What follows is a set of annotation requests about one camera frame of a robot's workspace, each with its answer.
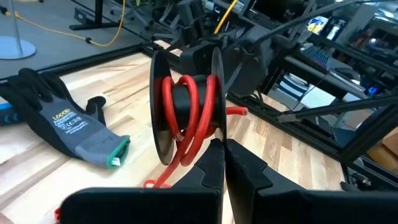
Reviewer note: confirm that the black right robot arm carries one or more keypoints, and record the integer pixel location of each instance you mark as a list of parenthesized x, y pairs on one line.
[(248, 62)]

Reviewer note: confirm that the black diagonal brace bar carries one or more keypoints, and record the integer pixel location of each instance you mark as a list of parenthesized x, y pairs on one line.
[(342, 108)]

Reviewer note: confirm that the round metal stand base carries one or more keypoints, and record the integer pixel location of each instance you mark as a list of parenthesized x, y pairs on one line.
[(15, 49)]

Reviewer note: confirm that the black aluminium extrusion frame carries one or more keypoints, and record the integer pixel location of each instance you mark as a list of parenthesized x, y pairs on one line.
[(109, 57)]

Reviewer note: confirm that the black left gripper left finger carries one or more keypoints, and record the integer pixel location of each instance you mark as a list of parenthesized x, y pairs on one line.
[(140, 205)]

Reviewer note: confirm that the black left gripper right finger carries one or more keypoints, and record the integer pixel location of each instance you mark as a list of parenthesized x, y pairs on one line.
[(295, 208)]

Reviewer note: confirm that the grey and black work glove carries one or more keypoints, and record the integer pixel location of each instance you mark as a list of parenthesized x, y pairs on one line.
[(77, 130)]

